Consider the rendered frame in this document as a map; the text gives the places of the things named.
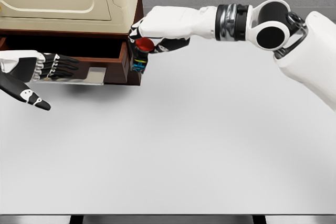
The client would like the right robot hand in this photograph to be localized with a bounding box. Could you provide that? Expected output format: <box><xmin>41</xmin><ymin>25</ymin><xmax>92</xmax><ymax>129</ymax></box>
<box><xmin>128</xmin><ymin>5</ymin><xmax>201</xmax><ymax>54</ymax></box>

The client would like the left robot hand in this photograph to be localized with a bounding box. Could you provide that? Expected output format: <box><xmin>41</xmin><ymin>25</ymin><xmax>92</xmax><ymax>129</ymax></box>
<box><xmin>0</xmin><ymin>50</ymin><xmax>80</xmax><ymax>112</ymax></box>

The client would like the red button switch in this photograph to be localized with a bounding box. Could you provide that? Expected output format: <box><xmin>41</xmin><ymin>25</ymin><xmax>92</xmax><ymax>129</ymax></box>
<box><xmin>130</xmin><ymin>38</ymin><xmax>155</xmax><ymax>74</ymax></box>

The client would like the brown cabinet drawer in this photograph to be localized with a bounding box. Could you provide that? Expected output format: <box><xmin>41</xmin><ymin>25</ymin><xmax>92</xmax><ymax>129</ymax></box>
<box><xmin>0</xmin><ymin>34</ymin><xmax>142</xmax><ymax>87</ymax></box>

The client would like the cream and brown cabinet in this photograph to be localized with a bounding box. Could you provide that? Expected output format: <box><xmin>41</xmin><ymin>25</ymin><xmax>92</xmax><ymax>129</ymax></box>
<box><xmin>0</xmin><ymin>0</ymin><xmax>145</xmax><ymax>87</ymax></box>

